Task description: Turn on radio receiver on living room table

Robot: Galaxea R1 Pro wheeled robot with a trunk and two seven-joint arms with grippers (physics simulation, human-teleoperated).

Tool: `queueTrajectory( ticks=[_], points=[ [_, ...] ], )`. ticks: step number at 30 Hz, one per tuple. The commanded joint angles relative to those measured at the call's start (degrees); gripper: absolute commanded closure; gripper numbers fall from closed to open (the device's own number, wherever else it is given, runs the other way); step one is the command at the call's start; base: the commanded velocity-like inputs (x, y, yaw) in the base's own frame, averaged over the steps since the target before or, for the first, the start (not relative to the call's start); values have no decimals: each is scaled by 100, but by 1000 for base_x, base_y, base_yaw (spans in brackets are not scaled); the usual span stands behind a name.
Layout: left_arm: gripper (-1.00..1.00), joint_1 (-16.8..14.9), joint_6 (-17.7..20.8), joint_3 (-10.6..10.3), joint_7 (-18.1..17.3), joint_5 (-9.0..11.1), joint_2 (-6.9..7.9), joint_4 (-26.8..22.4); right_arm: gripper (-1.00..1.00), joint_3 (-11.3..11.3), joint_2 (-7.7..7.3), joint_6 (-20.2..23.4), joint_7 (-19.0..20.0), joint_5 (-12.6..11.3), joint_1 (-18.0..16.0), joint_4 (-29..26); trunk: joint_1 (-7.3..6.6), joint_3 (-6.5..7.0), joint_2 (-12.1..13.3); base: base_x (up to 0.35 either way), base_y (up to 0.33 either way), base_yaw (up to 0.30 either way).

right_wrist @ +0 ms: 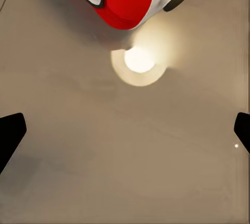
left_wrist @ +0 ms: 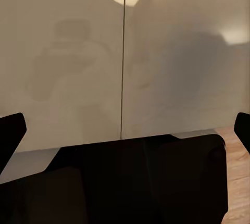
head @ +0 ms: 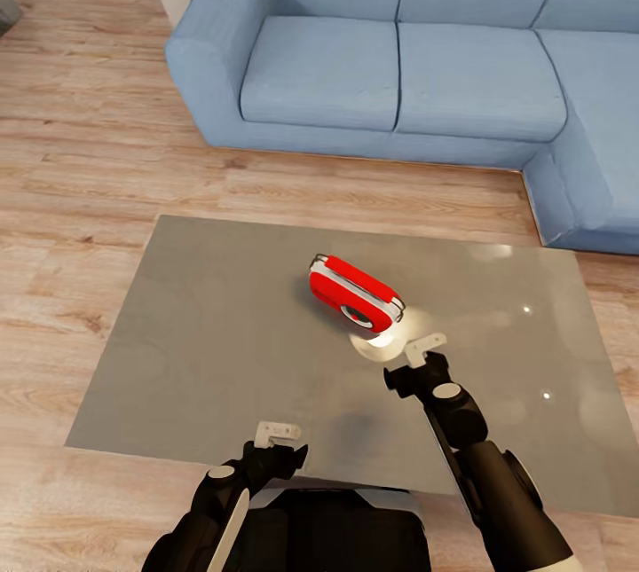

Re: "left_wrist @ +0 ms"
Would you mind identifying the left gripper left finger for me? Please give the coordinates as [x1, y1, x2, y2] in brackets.
[0, 113, 27, 172]

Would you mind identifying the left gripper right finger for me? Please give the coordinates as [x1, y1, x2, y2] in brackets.
[234, 113, 250, 153]

